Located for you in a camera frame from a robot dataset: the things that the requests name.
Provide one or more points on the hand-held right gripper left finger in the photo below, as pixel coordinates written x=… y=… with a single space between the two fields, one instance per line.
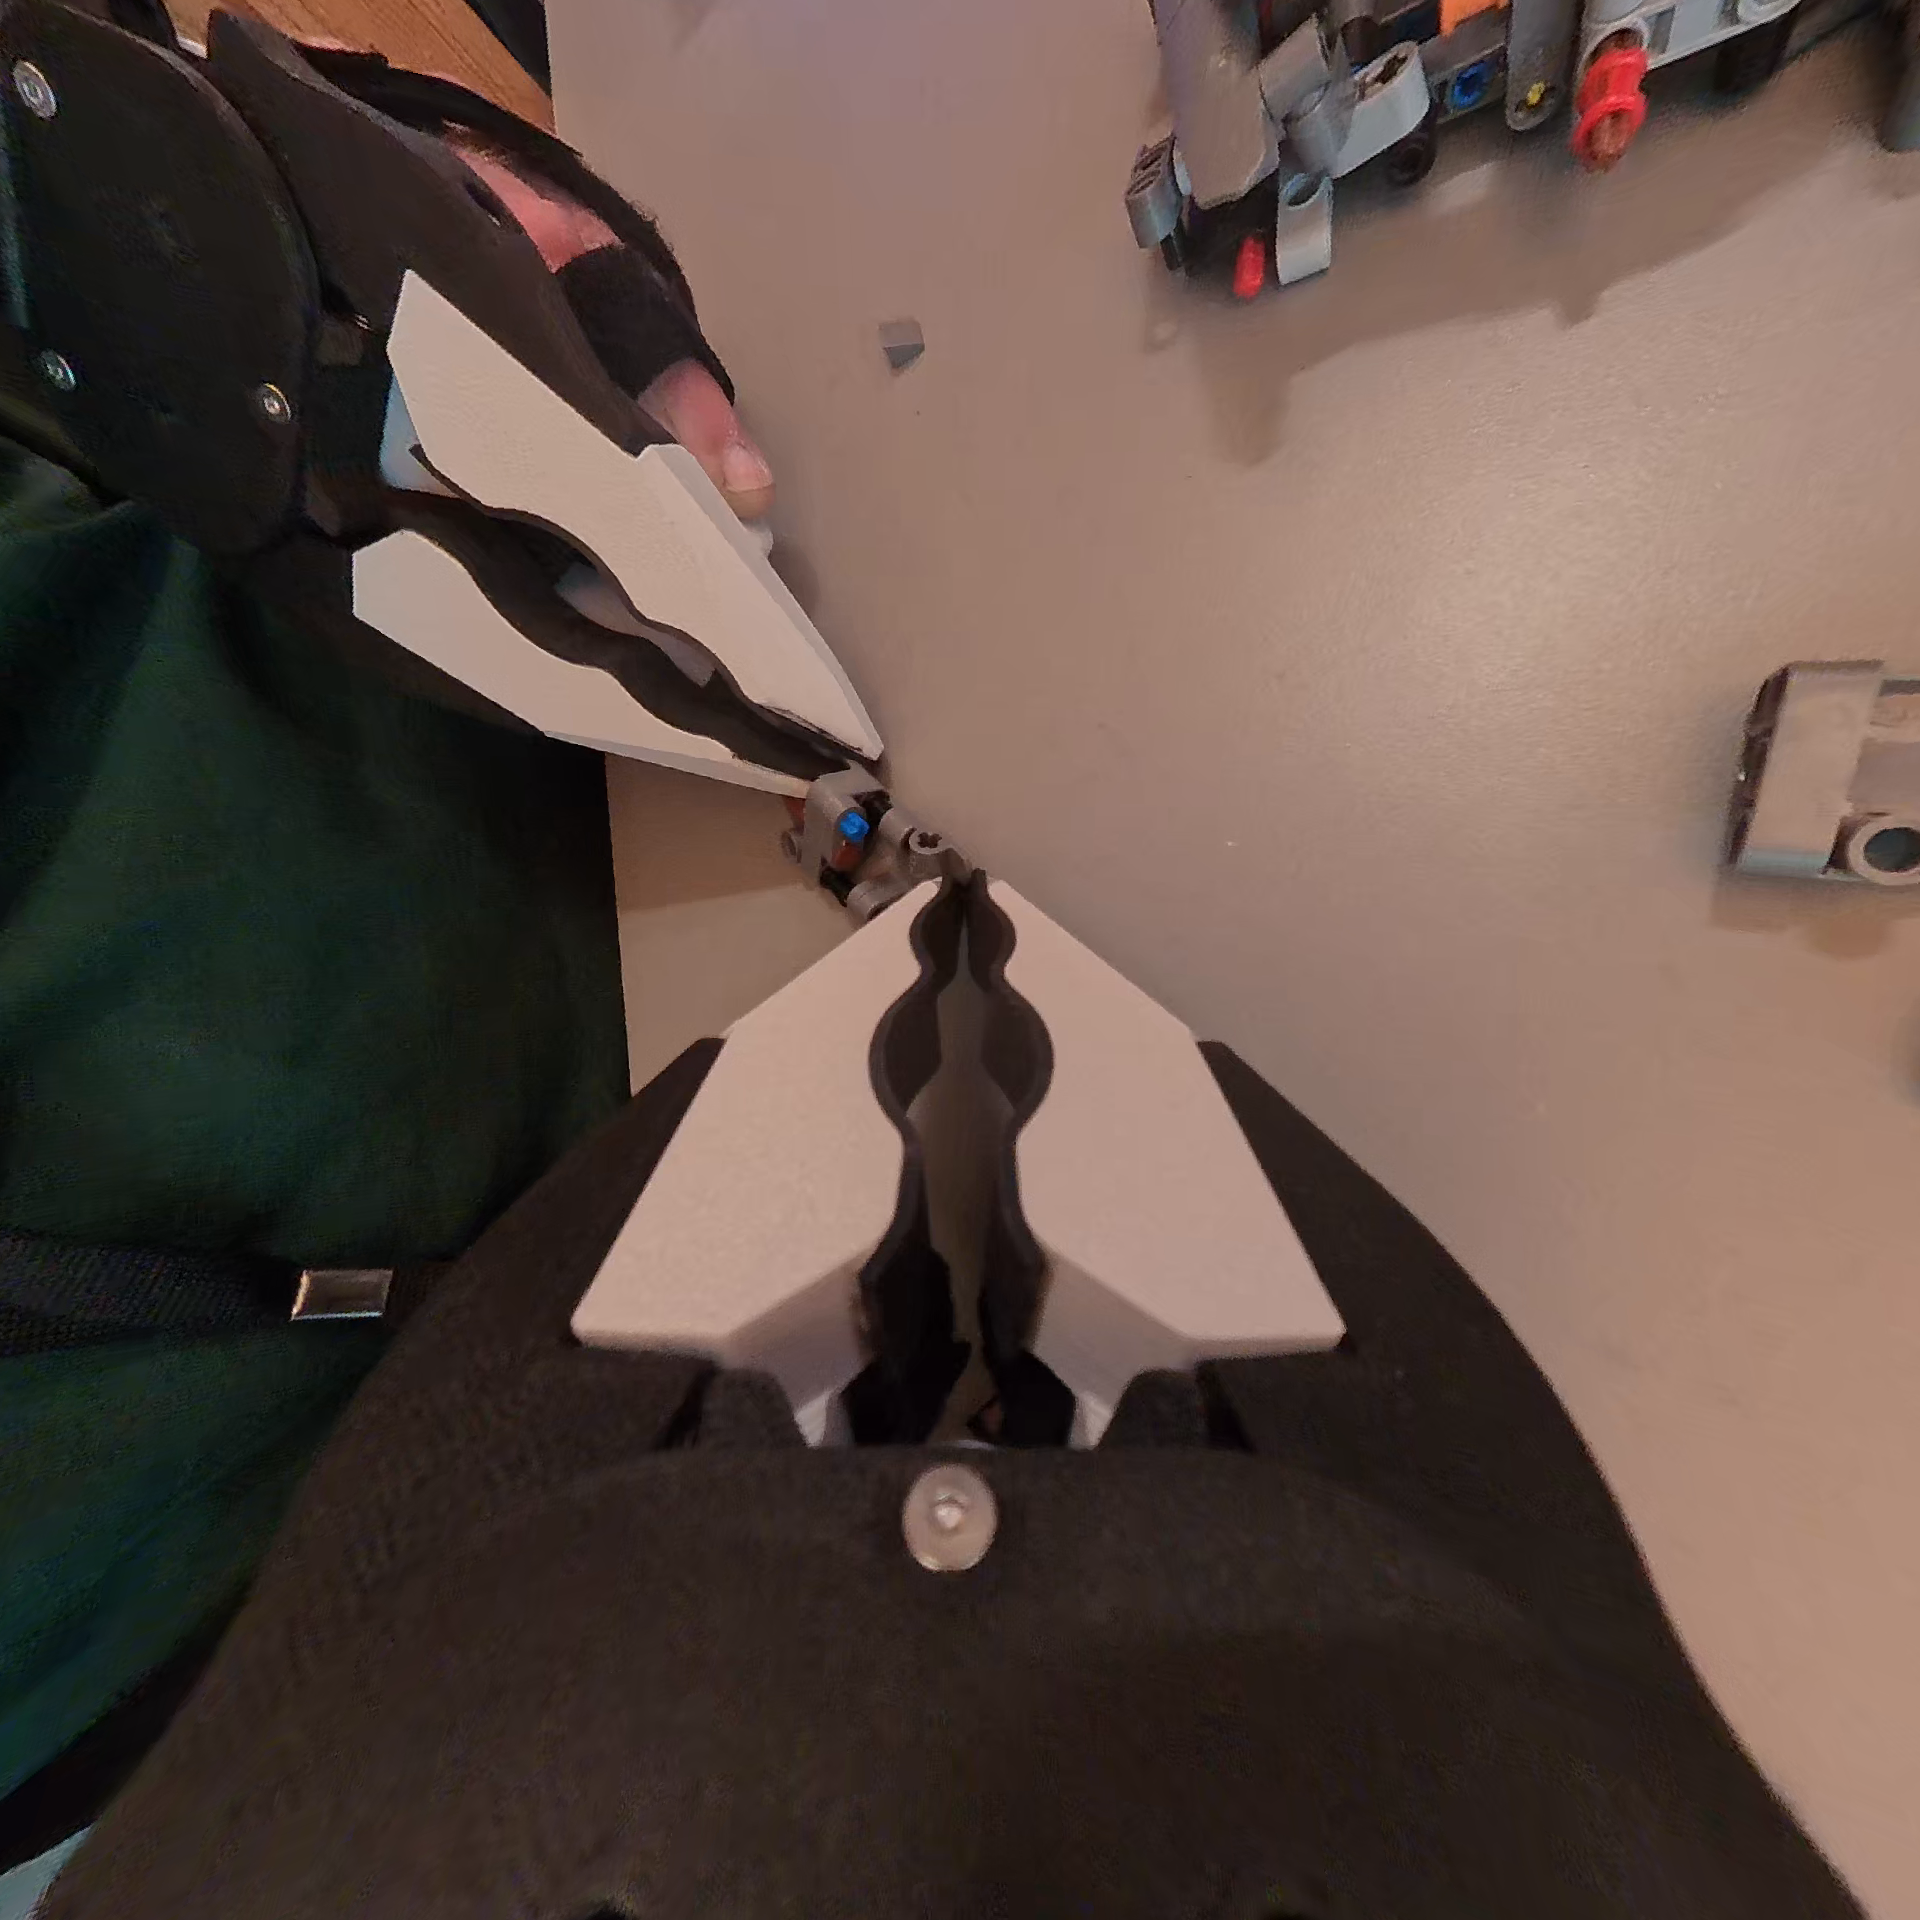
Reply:
x=750 y=1184

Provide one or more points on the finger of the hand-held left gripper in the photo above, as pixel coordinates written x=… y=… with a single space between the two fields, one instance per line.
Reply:
x=675 y=571
x=480 y=646

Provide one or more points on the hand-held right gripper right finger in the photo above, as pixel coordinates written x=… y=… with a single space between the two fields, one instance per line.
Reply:
x=1185 y=1184

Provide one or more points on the long grey lego panel assembly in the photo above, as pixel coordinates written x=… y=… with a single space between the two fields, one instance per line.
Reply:
x=840 y=819

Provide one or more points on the small lego pieces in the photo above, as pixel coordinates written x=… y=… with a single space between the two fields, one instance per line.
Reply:
x=901 y=341

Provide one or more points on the small grey lego connector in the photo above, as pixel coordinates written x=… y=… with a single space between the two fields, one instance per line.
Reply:
x=921 y=851

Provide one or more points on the grey and orange lego car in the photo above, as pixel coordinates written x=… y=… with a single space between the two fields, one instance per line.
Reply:
x=1229 y=135

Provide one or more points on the short grey lego wedge assembly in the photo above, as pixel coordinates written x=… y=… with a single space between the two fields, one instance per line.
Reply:
x=1798 y=765

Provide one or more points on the person's left hand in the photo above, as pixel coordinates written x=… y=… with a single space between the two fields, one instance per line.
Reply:
x=720 y=451

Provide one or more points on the person's torso in green shirt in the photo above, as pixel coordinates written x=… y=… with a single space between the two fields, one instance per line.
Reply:
x=225 y=974

